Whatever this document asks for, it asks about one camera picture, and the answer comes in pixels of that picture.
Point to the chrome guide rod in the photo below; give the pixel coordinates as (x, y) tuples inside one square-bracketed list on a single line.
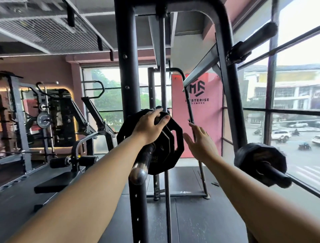
[(163, 75)]

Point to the black bench with roller pads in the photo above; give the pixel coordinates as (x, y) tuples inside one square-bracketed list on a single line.
[(60, 181)]

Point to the building across street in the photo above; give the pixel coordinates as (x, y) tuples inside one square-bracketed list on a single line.
[(292, 87)]

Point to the black rack with thin bar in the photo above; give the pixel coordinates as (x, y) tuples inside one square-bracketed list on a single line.
[(152, 87)]

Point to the white car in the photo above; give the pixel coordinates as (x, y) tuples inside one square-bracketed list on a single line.
[(280, 134), (298, 124)]

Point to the backlit wall mirror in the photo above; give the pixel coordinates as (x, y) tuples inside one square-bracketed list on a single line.
[(66, 130)]

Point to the black polygonal weight plate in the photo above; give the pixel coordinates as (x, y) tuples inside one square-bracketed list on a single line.
[(168, 145), (178, 145), (127, 125)]

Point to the person's right thumb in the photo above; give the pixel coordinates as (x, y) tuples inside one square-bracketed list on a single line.
[(188, 140)]

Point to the black plate storage peg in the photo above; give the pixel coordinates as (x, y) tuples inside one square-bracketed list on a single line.
[(252, 41), (277, 174)]

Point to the person's right forearm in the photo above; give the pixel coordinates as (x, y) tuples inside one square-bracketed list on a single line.
[(255, 200)]

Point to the grey power rack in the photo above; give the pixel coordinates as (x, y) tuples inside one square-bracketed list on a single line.
[(18, 112)]

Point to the person's left thumb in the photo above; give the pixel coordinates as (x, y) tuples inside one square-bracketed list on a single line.
[(163, 122)]

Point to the black ceiling spotlight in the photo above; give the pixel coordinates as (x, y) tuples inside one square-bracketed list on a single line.
[(71, 16), (100, 43), (111, 55)]

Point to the person's right hand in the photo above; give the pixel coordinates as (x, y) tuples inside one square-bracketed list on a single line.
[(201, 145)]

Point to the person's left hand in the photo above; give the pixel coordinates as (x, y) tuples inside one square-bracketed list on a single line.
[(146, 127)]

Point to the black window frame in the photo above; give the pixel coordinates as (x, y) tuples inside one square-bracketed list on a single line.
[(269, 87)]

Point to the black plate-loaded machine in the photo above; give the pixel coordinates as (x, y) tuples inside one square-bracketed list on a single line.
[(75, 110)]

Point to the small black weight plate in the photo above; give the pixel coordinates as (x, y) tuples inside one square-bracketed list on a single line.
[(250, 156)]

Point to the person's left forearm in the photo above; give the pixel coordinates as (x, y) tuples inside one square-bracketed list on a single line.
[(87, 195)]

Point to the chrome barbell sleeve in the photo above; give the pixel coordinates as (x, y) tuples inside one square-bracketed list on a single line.
[(141, 165)]

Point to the motorcycle with rider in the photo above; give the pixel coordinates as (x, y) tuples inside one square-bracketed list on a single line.
[(304, 146)]

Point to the grey round weight plate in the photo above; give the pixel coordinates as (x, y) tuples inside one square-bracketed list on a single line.
[(44, 120)]

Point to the pink banner with black logo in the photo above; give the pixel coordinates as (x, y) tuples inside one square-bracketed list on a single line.
[(207, 117)]

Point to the black smith machine frame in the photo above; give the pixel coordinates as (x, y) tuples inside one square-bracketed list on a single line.
[(127, 75)]

